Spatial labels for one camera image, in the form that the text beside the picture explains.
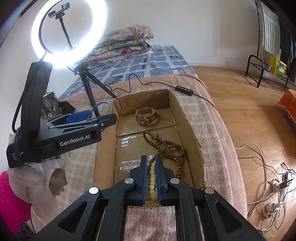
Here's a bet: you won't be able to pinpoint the thin blue wire bracelet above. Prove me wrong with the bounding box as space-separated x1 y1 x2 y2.
90 101 114 119

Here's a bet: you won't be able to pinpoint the cream bead bracelet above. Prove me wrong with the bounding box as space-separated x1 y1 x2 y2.
149 159 160 205

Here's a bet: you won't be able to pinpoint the brown strap wristwatch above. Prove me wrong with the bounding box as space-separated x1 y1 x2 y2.
135 106 159 126

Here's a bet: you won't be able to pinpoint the brown wooden bead mala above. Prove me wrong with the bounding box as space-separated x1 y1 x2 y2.
142 131 185 179

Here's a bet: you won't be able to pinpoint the pink sleeve left forearm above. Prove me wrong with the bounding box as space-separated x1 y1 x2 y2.
0 171 32 235

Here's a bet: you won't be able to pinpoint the left hand white glove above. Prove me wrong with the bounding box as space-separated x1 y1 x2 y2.
8 152 70 220

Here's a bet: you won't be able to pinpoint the black snack bag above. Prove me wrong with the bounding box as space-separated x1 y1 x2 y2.
41 92 76 120

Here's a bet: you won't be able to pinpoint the cardboard box tray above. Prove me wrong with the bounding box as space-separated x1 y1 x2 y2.
93 89 205 189

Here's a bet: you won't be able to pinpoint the pink plaid blanket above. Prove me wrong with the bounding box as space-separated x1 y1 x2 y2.
30 74 248 241

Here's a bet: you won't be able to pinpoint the folded floral quilt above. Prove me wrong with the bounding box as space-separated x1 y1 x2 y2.
83 25 154 65

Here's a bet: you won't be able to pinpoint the blue patterned mattress sheet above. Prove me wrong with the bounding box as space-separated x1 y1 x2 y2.
58 45 198 100

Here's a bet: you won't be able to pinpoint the phone holder clamp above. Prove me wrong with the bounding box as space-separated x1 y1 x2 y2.
48 3 70 20

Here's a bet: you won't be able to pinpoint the orange cloth covered bench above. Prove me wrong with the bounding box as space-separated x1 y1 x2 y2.
278 89 296 122

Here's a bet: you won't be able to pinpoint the black clothes rack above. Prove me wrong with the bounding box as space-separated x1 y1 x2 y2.
245 1 295 90

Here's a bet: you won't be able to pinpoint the yellow crate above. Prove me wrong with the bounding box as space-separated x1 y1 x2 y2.
269 55 287 78

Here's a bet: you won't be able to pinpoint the striped hanging cloth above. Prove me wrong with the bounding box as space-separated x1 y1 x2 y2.
258 1 281 57

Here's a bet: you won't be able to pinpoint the dark hanging clothes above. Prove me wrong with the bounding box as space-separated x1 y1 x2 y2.
280 21 295 70

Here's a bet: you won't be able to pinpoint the white power strip cables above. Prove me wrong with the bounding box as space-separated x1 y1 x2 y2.
235 142 296 235

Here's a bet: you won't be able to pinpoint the black light cable with remote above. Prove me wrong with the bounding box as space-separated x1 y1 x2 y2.
67 64 219 112

